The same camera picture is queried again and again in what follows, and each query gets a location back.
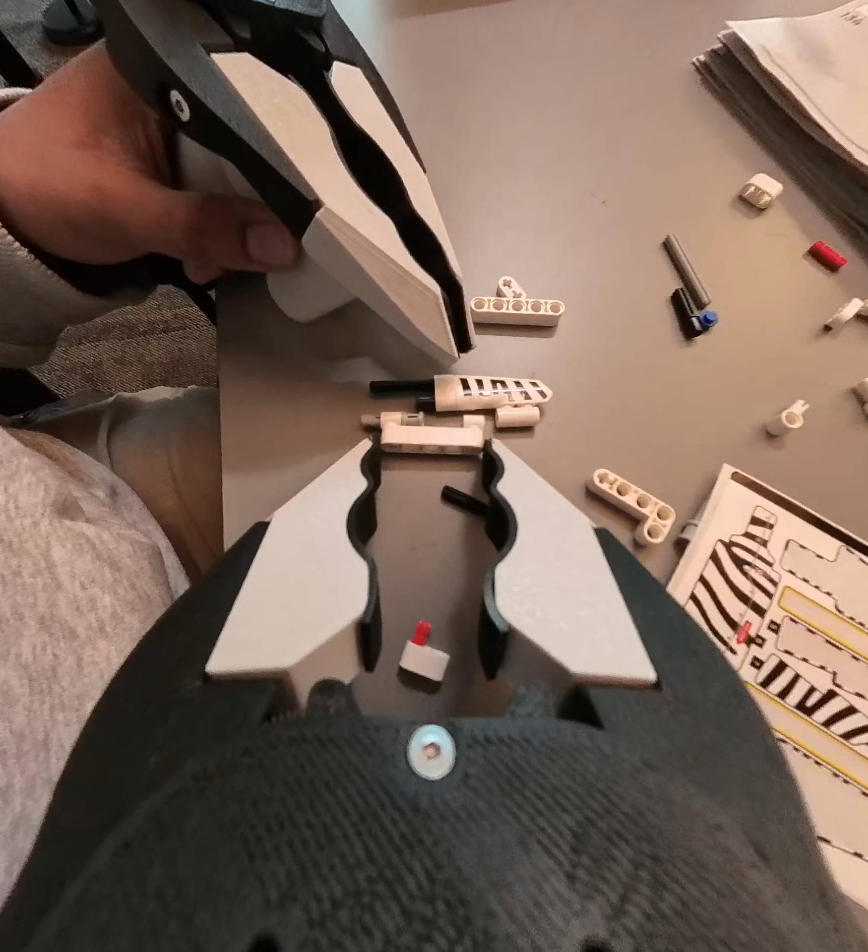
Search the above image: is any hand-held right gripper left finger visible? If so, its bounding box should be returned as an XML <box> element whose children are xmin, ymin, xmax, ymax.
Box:
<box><xmin>205</xmin><ymin>439</ymin><xmax>384</xmax><ymax>684</ymax></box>

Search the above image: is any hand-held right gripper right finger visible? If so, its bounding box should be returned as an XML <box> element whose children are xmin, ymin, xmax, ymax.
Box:
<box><xmin>479</xmin><ymin>439</ymin><xmax>660</xmax><ymax>687</ymax></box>

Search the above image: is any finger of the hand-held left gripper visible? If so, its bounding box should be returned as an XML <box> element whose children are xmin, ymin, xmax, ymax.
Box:
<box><xmin>213</xmin><ymin>51</ymin><xmax>461</xmax><ymax>367</ymax></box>
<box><xmin>326</xmin><ymin>59</ymin><xmax>477</xmax><ymax>352</ymax></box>

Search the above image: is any short white lego connector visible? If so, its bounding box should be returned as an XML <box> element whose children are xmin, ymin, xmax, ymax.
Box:
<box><xmin>398</xmin><ymin>640</ymin><xmax>452</xmax><ymax>682</ymax></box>

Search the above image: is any striped lego piece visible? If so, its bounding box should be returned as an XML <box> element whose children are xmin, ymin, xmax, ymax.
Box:
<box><xmin>432</xmin><ymin>373</ymin><xmax>556</xmax><ymax>415</ymax></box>

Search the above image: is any black lego rod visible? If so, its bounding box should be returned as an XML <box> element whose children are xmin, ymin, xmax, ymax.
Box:
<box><xmin>368</xmin><ymin>377</ymin><xmax>437</xmax><ymax>407</ymax></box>

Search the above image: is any white lego L-beam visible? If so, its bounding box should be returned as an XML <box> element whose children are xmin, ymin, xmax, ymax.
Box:
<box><xmin>586</xmin><ymin>467</ymin><xmax>678</xmax><ymax>548</ymax></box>

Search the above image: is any white straight lego beam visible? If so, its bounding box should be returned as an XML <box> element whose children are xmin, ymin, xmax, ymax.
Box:
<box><xmin>469</xmin><ymin>295</ymin><xmax>566</xmax><ymax>327</ymax></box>

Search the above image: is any small white lego piece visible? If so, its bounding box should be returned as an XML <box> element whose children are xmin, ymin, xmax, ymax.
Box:
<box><xmin>738</xmin><ymin>173</ymin><xmax>784</xmax><ymax>211</ymax></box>

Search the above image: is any lego instruction booklet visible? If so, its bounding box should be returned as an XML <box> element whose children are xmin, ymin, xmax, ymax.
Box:
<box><xmin>693</xmin><ymin>0</ymin><xmax>868</xmax><ymax>284</ymax></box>

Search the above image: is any person's left hand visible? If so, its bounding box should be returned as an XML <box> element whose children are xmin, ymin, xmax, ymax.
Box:
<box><xmin>0</xmin><ymin>45</ymin><xmax>303</xmax><ymax>287</ymax></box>

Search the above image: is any person's grey sweatshirt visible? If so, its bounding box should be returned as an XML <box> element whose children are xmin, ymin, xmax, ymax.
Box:
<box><xmin>0</xmin><ymin>387</ymin><xmax>189</xmax><ymax>946</ymax></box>

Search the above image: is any zebra sticker sheet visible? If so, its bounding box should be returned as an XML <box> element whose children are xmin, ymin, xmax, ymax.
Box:
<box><xmin>667</xmin><ymin>463</ymin><xmax>868</xmax><ymax>916</ymax></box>

